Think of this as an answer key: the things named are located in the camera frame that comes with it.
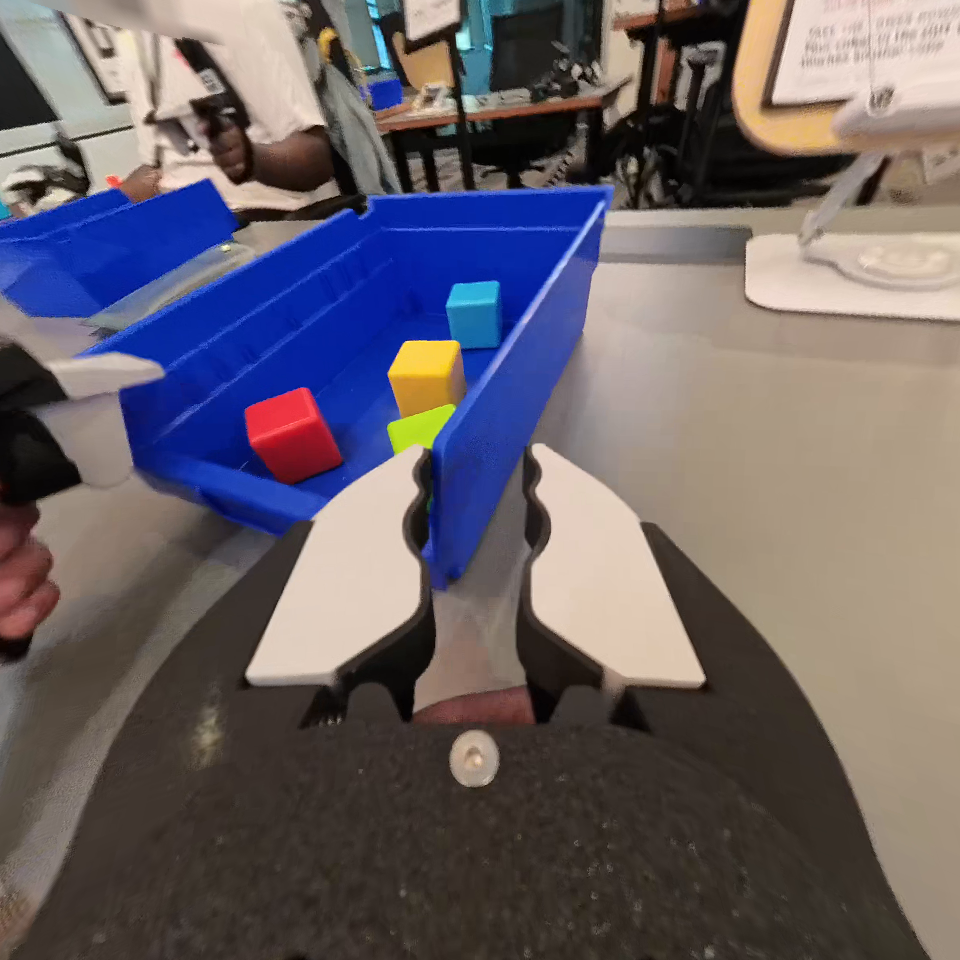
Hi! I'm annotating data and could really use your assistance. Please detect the person's left hand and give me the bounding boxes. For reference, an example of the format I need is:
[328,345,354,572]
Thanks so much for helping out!
[0,498,63,646]

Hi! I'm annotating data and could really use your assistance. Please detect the printed instruction sheet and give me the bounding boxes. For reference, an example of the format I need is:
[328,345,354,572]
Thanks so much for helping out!
[772,0,960,106]

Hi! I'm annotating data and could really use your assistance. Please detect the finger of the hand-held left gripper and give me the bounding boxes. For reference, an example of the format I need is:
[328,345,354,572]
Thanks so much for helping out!
[33,352,168,490]

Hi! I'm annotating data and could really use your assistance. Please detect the grey desk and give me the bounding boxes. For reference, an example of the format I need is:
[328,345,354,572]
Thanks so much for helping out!
[0,206,960,960]

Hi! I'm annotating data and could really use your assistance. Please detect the green cube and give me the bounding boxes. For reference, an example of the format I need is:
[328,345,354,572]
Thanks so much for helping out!
[387,405,457,511]

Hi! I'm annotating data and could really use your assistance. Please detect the wooden document stand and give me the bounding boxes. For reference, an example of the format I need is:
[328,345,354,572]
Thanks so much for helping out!
[731,0,960,324]

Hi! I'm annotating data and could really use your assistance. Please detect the brown table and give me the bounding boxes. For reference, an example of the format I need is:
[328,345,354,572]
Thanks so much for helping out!
[375,78,625,192]

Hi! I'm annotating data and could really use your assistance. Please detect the cyan cube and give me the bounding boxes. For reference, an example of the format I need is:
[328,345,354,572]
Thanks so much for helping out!
[446,281,502,351]

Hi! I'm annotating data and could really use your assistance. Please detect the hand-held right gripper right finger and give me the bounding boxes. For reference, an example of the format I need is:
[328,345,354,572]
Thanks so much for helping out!
[516,442,708,723]

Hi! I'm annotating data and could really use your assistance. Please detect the red cube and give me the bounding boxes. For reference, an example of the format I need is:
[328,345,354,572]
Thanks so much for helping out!
[244,387,345,486]

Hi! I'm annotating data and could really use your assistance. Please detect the grey jacket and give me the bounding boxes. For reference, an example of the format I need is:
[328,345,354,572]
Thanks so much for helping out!
[315,30,402,196]

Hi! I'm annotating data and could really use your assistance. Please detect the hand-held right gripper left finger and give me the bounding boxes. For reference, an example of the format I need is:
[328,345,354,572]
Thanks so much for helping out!
[245,446,438,723]

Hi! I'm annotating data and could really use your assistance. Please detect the yellow cube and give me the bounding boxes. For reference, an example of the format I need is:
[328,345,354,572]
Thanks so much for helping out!
[387,340,468,420]

